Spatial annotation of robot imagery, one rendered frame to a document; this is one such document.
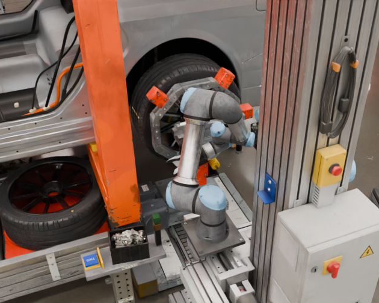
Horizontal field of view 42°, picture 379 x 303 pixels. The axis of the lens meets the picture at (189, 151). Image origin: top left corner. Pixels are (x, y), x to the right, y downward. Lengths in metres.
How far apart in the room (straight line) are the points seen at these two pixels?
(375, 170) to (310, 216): 2.40
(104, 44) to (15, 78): 1.53
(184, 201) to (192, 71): 0.94
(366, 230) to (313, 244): 0.19
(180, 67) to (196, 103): 0.79
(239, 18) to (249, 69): 0.35
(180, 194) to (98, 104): 0.56
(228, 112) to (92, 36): 0.65
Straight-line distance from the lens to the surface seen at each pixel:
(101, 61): 2.18
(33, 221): 2.92
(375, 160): 4.24
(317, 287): 1.81
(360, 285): 1.96
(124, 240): 2.61
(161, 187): 3.41
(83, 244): 2.88
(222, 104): 2.04
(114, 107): 2.30
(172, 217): 3.28
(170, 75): 2.78
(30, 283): 3.02
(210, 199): 2.06
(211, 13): 2.87
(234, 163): 3.99
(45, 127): 2.91
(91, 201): 2.95
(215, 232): 2.17
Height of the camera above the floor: 2.41
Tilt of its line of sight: 36 degrees down
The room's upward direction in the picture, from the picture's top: 2 degrees counter-clockwise
